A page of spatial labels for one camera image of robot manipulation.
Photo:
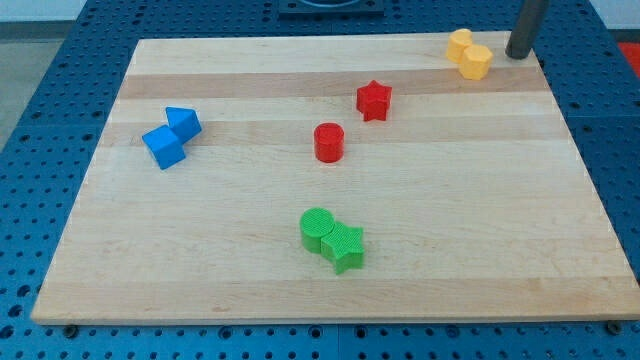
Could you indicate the green star block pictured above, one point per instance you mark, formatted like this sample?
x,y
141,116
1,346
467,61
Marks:
x,y
343,248

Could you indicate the green cylinder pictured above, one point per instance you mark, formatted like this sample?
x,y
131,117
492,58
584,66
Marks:
x,y
315,223

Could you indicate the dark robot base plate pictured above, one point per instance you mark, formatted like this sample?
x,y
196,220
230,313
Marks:
x,y
330,7

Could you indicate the blue cube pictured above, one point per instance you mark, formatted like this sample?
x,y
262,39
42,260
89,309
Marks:
x,y
165,146

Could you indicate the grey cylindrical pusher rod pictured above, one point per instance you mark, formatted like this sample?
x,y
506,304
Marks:
x,y
526,29

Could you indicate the wooden board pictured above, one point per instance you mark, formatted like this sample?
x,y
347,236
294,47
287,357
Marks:
x,y
475,203

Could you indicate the red star block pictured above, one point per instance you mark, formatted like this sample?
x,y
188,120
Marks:
x,y
373,101

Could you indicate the blue triangular prism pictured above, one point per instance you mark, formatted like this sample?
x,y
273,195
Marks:
x,y
183,122

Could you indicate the yellow hexagon block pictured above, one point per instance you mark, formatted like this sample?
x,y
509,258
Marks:
x,y
475,62

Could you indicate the red cylinder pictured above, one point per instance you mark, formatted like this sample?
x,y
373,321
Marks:
x,y
329,142

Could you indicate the yellow heart block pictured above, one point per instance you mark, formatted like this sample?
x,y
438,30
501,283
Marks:
x,y
458,42

